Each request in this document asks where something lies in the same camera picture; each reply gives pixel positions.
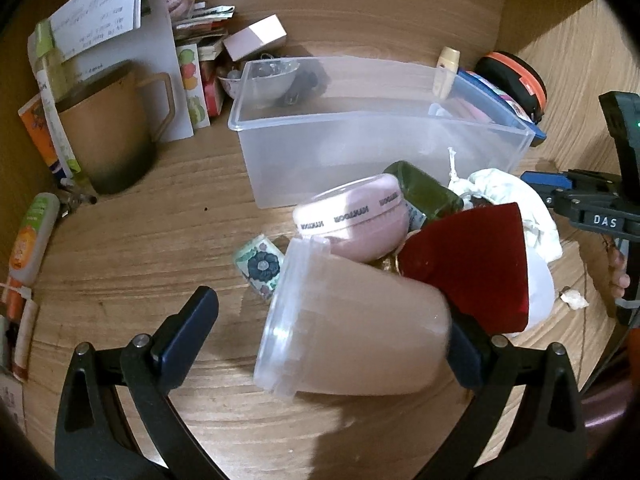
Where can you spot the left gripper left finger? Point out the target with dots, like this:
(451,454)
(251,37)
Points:
(93,439)

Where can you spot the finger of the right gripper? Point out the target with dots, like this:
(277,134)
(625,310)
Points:
(539,179)

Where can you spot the small seashell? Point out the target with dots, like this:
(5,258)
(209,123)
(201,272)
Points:
(574,299)

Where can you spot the red velvet pouch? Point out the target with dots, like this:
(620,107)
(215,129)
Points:
(477,260)

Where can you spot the dark green jar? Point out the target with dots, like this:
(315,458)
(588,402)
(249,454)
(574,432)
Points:
(426,199)

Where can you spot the pink round case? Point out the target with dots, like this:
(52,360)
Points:
(363,220)

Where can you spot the translucent plastic cup container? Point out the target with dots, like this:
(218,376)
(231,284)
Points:
(339,327)

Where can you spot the person's hand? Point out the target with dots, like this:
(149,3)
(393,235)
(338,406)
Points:
(619,279)

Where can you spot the black orange round case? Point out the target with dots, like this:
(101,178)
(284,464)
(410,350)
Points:
(518,79)

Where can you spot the blue pencil pouch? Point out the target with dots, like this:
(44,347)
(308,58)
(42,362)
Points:
(505,100)

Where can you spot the cream lotion tube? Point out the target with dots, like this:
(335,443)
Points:
(445,72)

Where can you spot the orange green tube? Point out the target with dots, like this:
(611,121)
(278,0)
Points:
(32,238)

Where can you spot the floral washi tape roll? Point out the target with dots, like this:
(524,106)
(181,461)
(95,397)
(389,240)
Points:
(260,263)

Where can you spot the clear plastic storage bin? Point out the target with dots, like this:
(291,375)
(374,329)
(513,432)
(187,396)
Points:
(346,118)

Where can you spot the glass bowl with trinkets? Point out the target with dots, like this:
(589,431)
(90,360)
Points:
(265,80)

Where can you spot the small pink white box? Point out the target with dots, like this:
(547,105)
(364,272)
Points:
(258,37)

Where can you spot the orange book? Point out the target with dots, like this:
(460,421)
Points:
(34,121)

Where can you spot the fruit pattern booklet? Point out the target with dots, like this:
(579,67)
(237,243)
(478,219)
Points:
(189,64)

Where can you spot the white folder board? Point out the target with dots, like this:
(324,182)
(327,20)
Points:
(151,48)

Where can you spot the white paper receipt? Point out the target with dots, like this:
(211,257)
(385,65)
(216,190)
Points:
(79,25)

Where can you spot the brown mug with handle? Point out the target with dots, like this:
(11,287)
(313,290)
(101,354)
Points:
(105,122)

